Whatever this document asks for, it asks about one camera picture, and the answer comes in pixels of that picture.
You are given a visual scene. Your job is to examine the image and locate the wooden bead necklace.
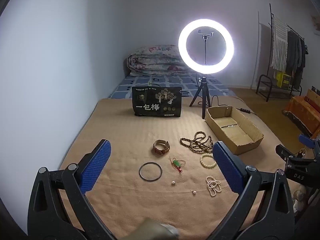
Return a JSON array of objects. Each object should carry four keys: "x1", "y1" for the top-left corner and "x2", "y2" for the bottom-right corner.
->
[{"x1": 180, "y1": 131, "x2": 214, "y2": 153}]

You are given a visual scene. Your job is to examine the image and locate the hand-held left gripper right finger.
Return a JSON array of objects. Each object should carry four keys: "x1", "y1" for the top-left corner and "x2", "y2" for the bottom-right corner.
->
[{"x1": 212, "y1": 141, "x2": 295, "y2": 240}]

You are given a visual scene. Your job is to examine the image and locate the folded floral quilt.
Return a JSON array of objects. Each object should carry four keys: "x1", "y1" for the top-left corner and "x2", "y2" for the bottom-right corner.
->
[{"x1": 127, "y1": 45, "x2": 190, "y2": 76}]

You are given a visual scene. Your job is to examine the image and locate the brown cardboard pieces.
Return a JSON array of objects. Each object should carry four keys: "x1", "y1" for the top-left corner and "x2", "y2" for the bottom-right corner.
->
[{"x1": 304, "y1": 88, "x2": 320, "y2": 108}]

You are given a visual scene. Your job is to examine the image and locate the black tripod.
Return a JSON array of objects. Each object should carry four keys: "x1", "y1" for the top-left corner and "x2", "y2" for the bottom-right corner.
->
[{"x1": 189, "y1": 74, "x2": 213, "y2": 119}]

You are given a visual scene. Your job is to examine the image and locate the thin black bangle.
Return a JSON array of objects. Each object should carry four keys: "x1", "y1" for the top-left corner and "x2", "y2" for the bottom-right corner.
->
[{"x1": 139, "y1": 162, "x2": 163, "y2": 181}]

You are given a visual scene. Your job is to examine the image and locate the orange covered box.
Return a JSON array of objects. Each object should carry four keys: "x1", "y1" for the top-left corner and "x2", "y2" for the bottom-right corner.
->
[{"x1": 283, "y1": 95, "x2": 320, "y2": 138}]

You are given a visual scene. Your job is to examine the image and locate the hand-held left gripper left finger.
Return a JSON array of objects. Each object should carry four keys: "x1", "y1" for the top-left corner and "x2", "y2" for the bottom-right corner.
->
[{"x1": 27, "y1": 139, "x2": 112, "y2": 240}]

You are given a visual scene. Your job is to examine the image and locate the dark hanging clothes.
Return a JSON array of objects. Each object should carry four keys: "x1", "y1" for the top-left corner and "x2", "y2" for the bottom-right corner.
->
[{"x1": 286, "y1": 30, "x2": 307, "y2": 88}]

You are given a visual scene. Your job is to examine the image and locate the cardboard box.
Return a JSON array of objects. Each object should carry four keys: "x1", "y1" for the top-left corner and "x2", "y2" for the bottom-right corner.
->
[{"x1": 205, "y1": 106, "x2": 264, "y2": 155}]

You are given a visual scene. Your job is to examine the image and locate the black snack bag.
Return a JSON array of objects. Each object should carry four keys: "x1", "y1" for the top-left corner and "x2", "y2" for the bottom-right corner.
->
[{"x1": 132, "y1": 86, "x2": 182, "y2": 117}]

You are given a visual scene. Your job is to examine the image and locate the red strap wristwatch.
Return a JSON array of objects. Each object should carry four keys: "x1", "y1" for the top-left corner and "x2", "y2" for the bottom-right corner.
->
[{"x1": 153, "y1": 139, "x2": 171, "y2": 156}]

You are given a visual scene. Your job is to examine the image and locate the phone holder clamp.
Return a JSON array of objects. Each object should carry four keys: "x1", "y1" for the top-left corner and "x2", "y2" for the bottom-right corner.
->
[{"x1": 197, "y1": 30, "x2": 215, "y2": 65}]

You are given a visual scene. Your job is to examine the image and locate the pearl necklace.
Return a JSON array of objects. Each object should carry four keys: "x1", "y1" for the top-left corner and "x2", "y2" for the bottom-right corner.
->
[{"x1": 205, "y1": 176, "x2": 222, "y2": 197}]

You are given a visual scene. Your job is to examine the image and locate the white ring light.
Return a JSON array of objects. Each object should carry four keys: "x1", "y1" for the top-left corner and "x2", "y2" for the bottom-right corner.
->
[{"x1": 178, "y1": 18, "x2": 235, "y2": 75}]

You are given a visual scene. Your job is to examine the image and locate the white striped towel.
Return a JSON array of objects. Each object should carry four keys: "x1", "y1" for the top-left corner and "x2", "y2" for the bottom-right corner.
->
[{"x1": 271, "y1": 15, "x2": 289, "y2": 72}]

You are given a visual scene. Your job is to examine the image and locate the white bead bracelet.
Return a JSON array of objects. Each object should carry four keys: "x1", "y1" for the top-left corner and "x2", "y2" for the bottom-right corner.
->
[{"x1": 199, "y1": 153, "x2": 217, "y2": 168}]

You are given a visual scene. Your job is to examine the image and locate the green pendant with red cord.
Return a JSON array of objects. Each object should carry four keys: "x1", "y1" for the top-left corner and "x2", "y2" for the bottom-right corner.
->
[{"x1": 169, "y1": 156, "x2": 186, "y2": 173}]

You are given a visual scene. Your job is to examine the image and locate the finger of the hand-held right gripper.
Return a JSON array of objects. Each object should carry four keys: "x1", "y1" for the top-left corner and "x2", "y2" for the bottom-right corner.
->
[
  {"x1": 275, "y1": 144, "x2": 295, "y2": 161},
  {"x1": 298, "y1": 134, "x2": 320, "y2": 155}
]

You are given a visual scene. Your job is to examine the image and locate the yellow box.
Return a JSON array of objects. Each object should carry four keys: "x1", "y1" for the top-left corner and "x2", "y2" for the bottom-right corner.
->
[{"x1": 275, "y1": 71, "x2": 292, "y2": 88}]

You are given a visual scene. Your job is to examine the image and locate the beige blurry object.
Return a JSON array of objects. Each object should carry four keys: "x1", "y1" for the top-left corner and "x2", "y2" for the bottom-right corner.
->
[{"x1": 135, "y1": 218, "x2": 180, "y2": 240}]

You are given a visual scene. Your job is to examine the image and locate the black metal clothes rack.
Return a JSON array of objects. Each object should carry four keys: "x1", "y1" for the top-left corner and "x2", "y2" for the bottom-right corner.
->
[{"x1": 256, "y1": 4, "x2": 307, "y2": 102}]

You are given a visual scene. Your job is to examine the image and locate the person's right hand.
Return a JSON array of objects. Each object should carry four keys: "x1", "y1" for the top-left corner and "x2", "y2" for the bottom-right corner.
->
[{"x1": 292, "y1": 189, "x2": 308, "y2": 212}]

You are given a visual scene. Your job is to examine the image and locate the blue patterned bed sheet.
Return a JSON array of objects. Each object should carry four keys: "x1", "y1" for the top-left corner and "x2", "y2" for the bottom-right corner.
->
[{"x1": 108, "y1": 72, "x2": 237, "y2": 99}]

